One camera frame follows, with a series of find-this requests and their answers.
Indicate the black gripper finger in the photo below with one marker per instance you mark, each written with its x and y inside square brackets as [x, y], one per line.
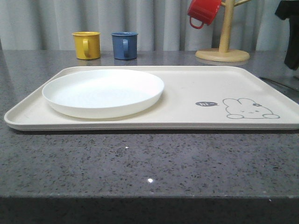
[289, 9]

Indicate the silver fork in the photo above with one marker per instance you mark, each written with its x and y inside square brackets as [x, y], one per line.
[277, 83]

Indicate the white round plate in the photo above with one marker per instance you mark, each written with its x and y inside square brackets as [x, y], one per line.
[103, 94]

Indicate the wooden mug tree stand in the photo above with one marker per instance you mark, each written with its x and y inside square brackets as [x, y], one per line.
[223, 53]

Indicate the red mug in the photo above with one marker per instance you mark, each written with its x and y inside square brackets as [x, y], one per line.
[204, 11]

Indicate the blue mug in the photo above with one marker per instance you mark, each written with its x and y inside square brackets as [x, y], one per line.
[125, 45]

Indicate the yellow mug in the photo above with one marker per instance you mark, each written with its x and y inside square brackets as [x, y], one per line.
[87, 45]

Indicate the grey curtain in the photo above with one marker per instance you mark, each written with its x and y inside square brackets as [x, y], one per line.
[160, 24]

